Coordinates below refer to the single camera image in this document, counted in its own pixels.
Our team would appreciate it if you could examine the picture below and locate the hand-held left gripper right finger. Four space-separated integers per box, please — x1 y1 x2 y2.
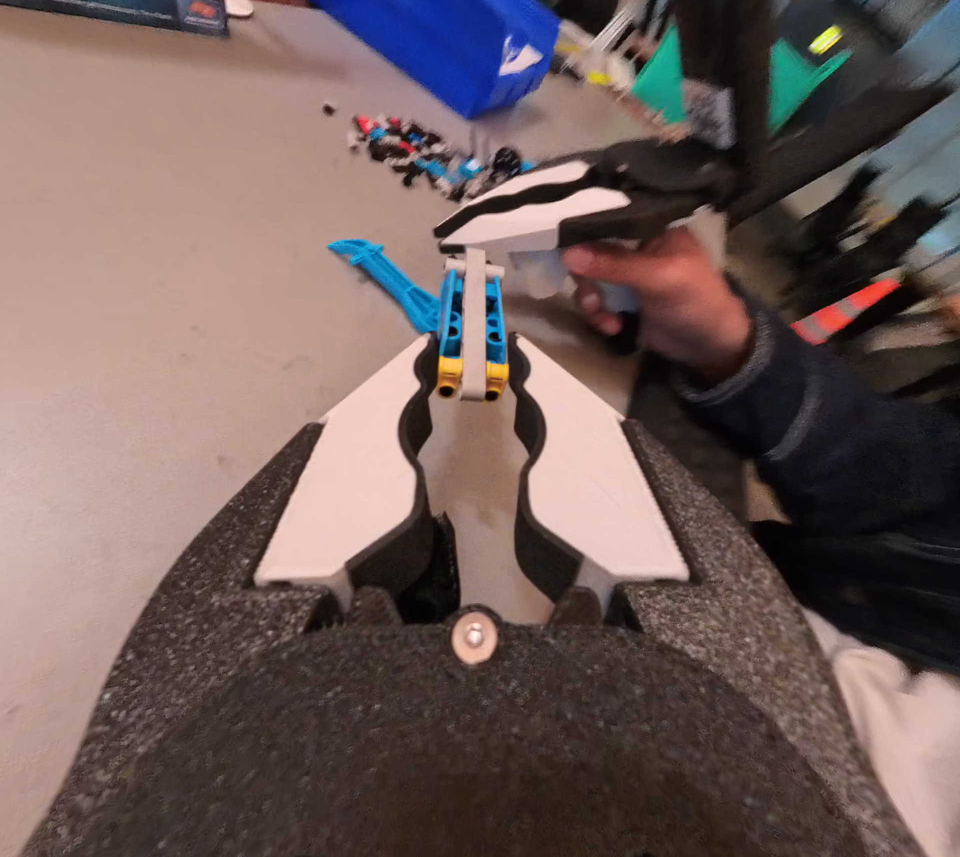
508 332 691 607

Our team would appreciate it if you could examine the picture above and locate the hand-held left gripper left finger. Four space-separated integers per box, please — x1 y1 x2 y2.
253 332 444 588

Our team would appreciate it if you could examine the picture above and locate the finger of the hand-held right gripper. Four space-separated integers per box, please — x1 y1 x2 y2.
437 188 633 256
433 159 595 239

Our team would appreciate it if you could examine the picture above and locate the blue grey brick assembly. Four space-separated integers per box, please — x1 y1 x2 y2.
436 253 513 403

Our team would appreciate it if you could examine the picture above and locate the blue brick separator tool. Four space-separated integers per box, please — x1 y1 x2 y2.
327 238 445 335

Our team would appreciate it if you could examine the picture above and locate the person's right forearm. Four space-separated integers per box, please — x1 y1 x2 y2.
667 287 960 558

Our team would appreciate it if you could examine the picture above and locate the white desk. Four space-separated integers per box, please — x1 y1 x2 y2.
0 0 676 857

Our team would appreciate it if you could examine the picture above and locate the person's right hand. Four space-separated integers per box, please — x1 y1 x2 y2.
562 227 755 382

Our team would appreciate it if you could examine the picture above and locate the teal plastic tote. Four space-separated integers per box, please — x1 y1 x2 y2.
630 24 856 138

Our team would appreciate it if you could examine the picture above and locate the pile of small brick parts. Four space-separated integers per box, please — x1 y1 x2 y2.
322 103 537 202

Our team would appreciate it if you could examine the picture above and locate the orange striped cone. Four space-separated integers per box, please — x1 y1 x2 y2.
791 278 903 347

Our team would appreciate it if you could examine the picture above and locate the person's denim jacket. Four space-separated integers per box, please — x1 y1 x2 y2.
750 512 960 682

